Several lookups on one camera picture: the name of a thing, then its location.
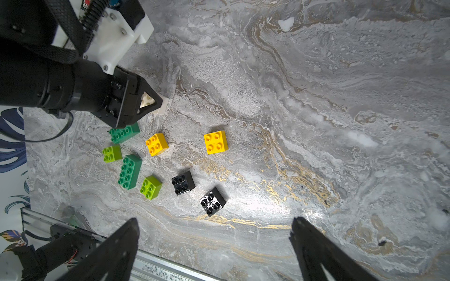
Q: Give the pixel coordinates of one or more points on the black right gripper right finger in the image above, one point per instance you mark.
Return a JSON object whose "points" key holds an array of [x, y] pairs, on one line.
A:
{"points": [[320, 259]]}

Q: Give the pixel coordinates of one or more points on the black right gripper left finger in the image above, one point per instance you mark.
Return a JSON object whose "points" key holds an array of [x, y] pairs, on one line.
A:
{"points": [[113, 260]]}

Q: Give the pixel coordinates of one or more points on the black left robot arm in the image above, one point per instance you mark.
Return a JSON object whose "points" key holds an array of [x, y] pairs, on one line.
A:
{"points": [[29, 78]]}

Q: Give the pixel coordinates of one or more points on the white lego brick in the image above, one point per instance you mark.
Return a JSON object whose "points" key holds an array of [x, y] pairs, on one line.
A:
{"points": [[162, 110]]}

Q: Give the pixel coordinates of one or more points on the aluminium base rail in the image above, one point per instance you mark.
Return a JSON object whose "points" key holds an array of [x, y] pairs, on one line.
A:
{"points": [[146, 267]]}

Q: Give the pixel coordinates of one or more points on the yellow square brick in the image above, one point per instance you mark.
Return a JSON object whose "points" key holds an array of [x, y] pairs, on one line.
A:
{"points": [[216, 142], [156, 144]]}

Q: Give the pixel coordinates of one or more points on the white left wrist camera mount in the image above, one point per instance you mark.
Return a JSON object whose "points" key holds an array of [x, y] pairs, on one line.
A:
{"points": [[93, 36]]}

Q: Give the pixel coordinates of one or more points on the dark green long brick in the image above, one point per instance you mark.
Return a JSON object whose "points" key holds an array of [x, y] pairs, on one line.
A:
{"points": [[129, 171], [119, 136]]}

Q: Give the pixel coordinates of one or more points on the lime green square brick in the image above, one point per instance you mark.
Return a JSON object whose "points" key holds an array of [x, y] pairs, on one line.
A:
{"points": [[112, 154]]}

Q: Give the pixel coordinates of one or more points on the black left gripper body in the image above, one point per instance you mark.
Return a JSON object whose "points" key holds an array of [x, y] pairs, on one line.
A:
{"points": [[117, 99]]}

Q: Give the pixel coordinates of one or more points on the black square brick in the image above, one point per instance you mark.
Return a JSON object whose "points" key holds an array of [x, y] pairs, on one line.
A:
{"points": [[183, 183], [212, 202]]}

